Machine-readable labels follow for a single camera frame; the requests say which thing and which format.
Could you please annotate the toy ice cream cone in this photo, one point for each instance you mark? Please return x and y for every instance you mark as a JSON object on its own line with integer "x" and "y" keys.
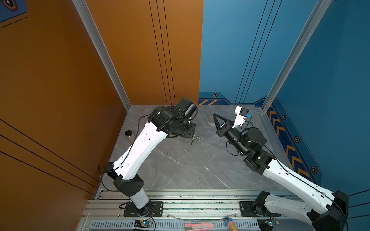
{"x": 230, "y": 224}

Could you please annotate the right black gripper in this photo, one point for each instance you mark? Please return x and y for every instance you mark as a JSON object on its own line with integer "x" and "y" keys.
{"x": 228, "y": 127}

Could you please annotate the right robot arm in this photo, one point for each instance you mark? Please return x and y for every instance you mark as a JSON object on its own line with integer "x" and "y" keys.
{"x": 323, "y": 209}

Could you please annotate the circuit board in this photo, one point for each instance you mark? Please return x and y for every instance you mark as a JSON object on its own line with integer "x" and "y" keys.
{"x": 143, "y": 225}
{"x": 266, "y": 224}

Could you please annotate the right circuit board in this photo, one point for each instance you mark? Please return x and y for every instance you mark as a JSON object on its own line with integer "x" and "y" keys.
{"x": 266, "y": 224}

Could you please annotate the pink utility knife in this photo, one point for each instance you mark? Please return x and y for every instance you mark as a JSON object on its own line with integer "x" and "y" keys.
{"x": 198, "y": 227}

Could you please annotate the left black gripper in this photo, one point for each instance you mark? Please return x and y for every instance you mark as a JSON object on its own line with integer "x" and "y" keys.
{"x": 191, "y": 133}

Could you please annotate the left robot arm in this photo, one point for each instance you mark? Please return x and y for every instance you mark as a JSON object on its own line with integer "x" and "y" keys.
{"x": 165, "y": 122}

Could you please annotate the masking tape roll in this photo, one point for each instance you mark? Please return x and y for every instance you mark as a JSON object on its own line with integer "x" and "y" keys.
{"x": 210, "y": 121}

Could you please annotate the small brown jar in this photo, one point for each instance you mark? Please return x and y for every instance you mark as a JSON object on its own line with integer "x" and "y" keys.
{"x": 130, "y": 136}

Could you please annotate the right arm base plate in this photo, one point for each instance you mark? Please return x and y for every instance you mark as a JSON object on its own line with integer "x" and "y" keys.
{"x": 252, "y": 209}

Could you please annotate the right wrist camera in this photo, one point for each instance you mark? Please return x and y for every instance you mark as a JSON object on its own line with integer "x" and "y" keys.
{"x": 241, "y": 115}

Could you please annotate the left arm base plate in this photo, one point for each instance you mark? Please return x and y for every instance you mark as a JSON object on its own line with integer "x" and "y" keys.
{"x": 152, "y": 209}

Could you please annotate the left circuit board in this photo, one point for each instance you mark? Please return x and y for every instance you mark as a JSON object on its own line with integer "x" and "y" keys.
{"x": 143, "y": 225}

